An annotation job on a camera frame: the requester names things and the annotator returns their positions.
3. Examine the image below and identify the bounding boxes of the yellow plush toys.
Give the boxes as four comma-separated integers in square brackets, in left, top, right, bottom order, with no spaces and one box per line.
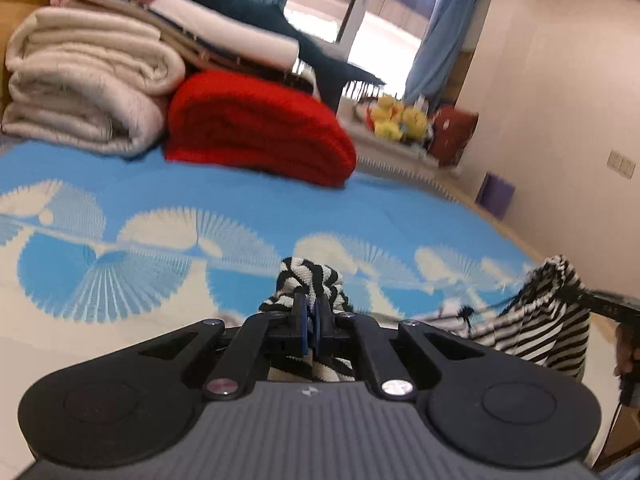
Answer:
[367,94,433,144]

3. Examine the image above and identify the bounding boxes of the blue cream patterned bed mat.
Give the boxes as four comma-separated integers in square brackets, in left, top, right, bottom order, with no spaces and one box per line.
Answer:
[1,142,533,334]

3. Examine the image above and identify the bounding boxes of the blue curtain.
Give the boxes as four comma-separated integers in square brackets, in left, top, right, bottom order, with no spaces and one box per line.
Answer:
[402,0,477,104]

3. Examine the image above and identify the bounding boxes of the folded white blanket stack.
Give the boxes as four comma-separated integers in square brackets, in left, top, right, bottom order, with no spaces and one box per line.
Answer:
[50,0,299,73]

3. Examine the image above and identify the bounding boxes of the person right hand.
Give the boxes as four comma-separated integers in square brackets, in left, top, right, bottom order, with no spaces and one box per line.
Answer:
[614,324,639,377]

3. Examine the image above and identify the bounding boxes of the dark red plush toy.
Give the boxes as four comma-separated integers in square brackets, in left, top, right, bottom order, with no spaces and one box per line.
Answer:
[428,105,480,167]

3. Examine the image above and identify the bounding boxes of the purple box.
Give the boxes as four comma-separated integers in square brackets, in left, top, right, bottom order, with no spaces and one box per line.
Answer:
[475,172,515,220]

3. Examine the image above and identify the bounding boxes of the wall socket plate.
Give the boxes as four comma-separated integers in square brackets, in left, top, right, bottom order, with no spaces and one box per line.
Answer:
[606,150,636,180]

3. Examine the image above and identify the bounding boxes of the folded cream quilt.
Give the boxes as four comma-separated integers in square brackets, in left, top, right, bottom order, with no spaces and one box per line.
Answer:
[1,6,186,158]

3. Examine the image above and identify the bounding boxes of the striped black white hooded top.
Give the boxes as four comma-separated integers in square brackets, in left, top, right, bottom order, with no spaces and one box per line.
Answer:
[259,255,590,380]

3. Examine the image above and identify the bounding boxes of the teal shark plush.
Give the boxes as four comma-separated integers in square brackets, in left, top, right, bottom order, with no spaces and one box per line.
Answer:
[191,0,384,112]

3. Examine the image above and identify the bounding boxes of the red folded blanket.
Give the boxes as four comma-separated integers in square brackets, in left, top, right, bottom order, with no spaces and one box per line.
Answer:
[163,70,357,188]

